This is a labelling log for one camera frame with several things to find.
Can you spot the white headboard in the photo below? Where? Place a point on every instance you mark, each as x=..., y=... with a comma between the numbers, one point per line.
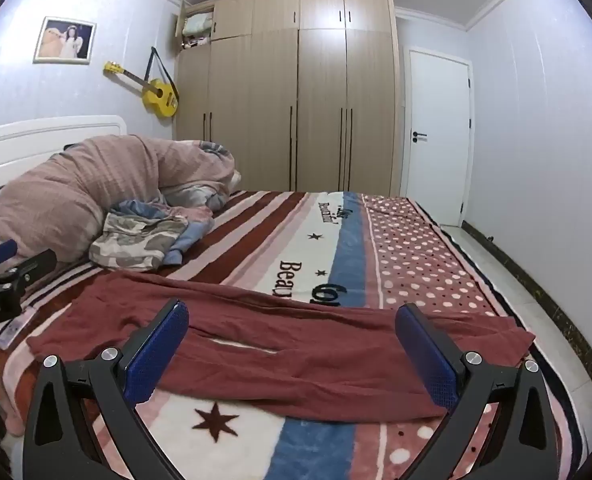
x=50, y=132

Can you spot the yellow guitar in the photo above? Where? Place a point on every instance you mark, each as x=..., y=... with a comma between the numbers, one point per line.
x=158, y=95

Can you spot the dark marble baseboard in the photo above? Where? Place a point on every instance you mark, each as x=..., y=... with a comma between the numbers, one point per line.
x=526, y=270

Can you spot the blue cloth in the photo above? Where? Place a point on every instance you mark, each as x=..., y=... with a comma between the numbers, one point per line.
x=185, y=242

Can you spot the pink ribbed duvet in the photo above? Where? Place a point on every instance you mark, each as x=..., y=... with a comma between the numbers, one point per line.
x=75, y=185

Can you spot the dark red pants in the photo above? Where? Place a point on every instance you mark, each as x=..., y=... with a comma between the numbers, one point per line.
x=276, y=375

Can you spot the light wooden wardrobe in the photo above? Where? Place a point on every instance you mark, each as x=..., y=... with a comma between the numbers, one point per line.
x=276, y=110

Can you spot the folded bedding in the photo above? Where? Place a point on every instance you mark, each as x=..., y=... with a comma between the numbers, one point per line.
x=195, y=25

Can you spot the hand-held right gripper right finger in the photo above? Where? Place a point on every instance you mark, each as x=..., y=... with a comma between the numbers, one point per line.
x=428, y=355

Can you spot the framed wall photo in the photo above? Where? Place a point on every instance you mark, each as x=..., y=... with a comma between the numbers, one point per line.
x=65, y=40

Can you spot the grey floral cloth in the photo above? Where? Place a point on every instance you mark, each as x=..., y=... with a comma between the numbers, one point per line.
x=135, y=247

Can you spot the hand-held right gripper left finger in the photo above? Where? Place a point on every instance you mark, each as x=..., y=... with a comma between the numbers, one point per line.
x=160, y=355

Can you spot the white door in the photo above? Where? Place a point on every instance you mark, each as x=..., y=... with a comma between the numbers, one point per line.
x=438, y=160

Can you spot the striped star print blanket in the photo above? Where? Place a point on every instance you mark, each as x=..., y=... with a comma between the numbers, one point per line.
x=326, y=255

